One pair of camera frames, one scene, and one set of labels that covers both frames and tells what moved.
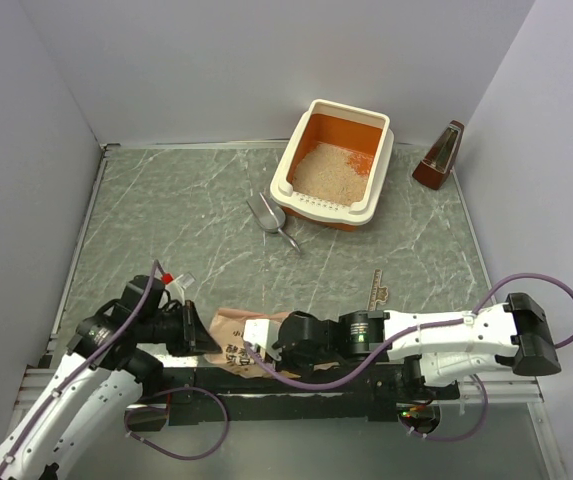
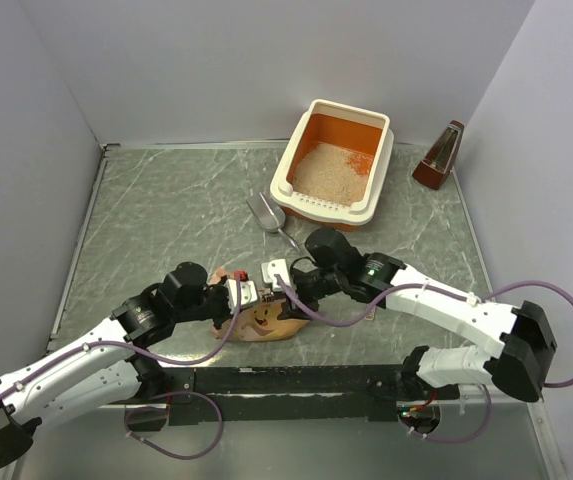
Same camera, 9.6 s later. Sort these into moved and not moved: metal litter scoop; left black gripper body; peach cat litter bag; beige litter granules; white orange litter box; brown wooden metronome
Moved: peach cat litter bag; left black gripper body
Not moved: white orange litter box; brown wooden metronome; beige litter granules; metal litter scoop
